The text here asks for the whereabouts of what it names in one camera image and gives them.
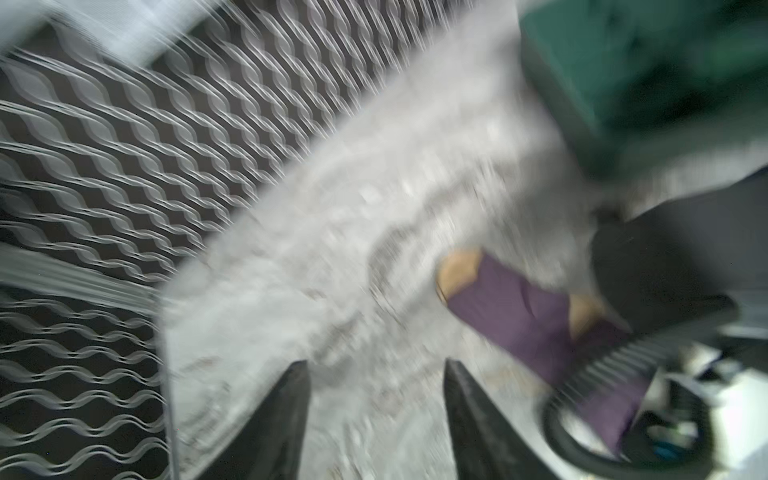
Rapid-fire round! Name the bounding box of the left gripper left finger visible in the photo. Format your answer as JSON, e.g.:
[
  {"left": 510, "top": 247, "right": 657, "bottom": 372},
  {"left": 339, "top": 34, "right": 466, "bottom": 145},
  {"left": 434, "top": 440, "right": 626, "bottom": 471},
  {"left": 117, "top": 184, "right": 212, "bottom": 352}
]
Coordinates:
[{"left": 198, "top": 360, "right": 311, "bottom": 480}]

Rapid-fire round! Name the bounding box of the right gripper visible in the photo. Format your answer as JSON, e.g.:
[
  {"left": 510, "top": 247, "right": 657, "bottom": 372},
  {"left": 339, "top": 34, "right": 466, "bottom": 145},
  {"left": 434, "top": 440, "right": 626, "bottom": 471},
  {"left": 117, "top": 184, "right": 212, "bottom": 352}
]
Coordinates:
[{"left": 590, "top": 170, "right": 767, "bottom": 332}]

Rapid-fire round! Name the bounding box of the purple striped sock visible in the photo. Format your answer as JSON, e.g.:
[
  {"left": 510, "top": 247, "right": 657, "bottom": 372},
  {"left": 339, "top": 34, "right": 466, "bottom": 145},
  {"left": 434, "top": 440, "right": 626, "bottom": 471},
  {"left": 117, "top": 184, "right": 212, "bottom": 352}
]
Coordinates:
[{"left": 436, "top": 248, "right": 652, "bottom": 451}]

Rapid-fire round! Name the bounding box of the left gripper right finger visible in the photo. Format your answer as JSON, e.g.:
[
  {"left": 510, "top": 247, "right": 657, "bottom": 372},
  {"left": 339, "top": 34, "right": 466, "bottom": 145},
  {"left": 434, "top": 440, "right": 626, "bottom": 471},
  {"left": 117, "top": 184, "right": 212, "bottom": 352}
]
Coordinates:
[{"left": 443, "top": 359, "right": 558, "bottom": 480}]

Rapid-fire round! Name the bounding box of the green divided plastic tray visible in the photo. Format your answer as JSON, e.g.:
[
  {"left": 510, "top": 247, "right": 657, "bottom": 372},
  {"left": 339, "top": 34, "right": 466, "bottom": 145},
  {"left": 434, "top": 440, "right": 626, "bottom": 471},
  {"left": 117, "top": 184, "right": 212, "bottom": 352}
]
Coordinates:
[{"left": 520, "top": 0, "right": 767, "bottom": 180}]

